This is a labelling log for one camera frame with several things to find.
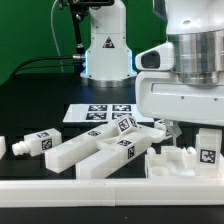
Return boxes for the white marker tag board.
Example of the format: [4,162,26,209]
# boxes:
[63,104,154,123]

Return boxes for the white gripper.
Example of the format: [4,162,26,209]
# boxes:
[135,42,224,146]

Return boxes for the white block at left edge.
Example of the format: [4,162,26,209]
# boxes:
[0,136,6,159]

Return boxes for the white L-shaped fence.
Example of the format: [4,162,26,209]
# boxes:
[0,146,224,209]

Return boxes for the white long front beam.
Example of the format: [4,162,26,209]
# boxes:
[76,132,152,180]

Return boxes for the white tagged block on beam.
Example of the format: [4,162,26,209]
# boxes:
[116,115,138,133]

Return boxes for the white chair seat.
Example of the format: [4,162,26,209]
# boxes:
[145,146,197,179]

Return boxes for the white long beam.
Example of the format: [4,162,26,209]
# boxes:
[76,132,152,180]
[44,123,124,174]

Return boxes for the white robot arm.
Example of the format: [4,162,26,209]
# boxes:
[82,0,224,126]

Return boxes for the black cables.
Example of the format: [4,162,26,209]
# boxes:
[9,54,86,79]

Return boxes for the white long back beam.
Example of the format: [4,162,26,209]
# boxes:
[44,123,124,174]

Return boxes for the white small tagged cube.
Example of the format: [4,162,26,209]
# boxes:
[154,119,174,138]

